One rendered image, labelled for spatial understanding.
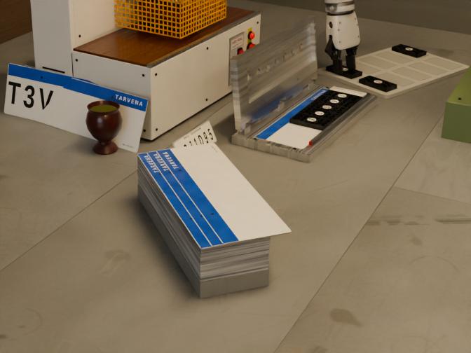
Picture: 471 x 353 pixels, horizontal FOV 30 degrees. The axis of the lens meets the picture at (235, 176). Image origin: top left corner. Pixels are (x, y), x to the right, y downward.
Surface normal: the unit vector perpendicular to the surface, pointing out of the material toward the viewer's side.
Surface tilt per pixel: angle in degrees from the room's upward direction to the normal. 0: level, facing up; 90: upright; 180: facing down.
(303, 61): 83
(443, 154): 0
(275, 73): 83
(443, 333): 0
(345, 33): 78
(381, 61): 0
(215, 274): 90
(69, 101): 69
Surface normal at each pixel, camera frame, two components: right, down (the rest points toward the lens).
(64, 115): -0.50, 0.01
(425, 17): -0.43, 0.40
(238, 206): 0.03, -0.90
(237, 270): 0.37, 0.42
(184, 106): 0.87, 0.24
